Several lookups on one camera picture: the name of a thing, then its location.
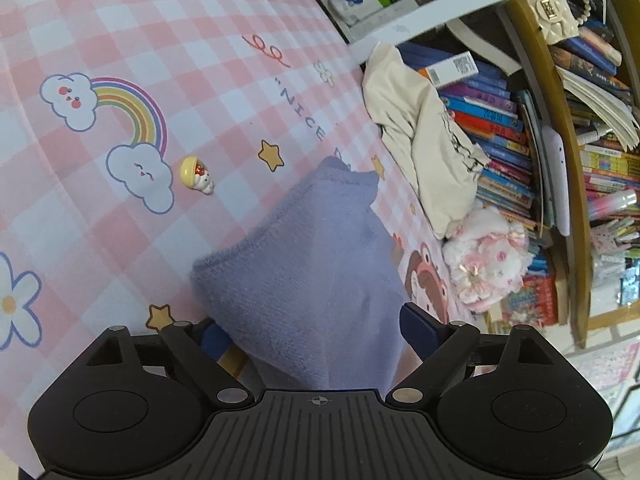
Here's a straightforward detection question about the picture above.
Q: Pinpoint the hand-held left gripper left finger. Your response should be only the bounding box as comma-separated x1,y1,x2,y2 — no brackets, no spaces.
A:
82,321,255,407

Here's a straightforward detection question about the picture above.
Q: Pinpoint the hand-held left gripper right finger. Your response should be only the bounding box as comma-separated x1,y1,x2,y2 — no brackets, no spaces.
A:
384,302,553,407

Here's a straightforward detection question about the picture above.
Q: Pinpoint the purple and mauve sweater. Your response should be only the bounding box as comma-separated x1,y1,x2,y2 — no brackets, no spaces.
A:
189,156,426,392

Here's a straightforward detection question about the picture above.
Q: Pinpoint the white and pink plush bunny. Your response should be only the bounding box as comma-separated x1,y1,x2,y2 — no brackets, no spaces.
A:
442,207,534,314

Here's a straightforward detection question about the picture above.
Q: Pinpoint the red picture book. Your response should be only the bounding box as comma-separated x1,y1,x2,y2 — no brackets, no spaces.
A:
500,272,559,329

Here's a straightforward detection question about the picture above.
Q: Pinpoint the small yellow-hat toy figure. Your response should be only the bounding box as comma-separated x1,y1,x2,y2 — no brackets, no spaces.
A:
179,156,216,196

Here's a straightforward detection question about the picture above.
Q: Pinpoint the cream sweatshirt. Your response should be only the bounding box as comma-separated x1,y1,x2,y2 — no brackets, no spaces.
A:
362,42,492,241

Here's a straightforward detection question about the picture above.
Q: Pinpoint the wooden bookshelf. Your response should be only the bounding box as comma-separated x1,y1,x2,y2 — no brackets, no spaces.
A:
504,0,640,348

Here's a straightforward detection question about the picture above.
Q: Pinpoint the white flat device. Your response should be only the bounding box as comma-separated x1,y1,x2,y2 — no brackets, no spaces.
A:
541,127,572,237

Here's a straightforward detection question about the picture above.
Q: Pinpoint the stack of colourful books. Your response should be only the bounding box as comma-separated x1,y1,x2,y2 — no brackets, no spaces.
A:
400,42,557,243

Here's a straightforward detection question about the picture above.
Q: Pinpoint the pink tube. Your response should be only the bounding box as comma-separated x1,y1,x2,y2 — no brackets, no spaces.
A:
587,190,639,222

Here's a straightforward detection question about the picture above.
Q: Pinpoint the white box with orange end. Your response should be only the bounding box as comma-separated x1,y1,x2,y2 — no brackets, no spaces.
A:
417,52,479,87

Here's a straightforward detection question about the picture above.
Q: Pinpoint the row of shelf books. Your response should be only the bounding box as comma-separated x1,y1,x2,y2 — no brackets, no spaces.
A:
547,20,640,201

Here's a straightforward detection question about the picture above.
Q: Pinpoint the pink checkered printed bed sheet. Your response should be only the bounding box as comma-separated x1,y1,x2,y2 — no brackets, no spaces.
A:
0,0,483,397

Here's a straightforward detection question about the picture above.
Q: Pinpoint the white and blue packet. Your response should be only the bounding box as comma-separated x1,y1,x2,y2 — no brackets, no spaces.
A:
329,0,390,25

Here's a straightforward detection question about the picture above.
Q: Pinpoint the cream quilted handbag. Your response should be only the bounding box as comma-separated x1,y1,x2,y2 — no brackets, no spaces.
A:
530,0,582,44

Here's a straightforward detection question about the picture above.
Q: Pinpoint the white curved frame rail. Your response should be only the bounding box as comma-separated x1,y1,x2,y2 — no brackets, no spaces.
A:
349,0,622,47

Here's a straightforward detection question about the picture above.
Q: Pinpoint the white bead bracelet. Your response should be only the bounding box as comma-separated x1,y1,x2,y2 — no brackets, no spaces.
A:
560,0,594,24

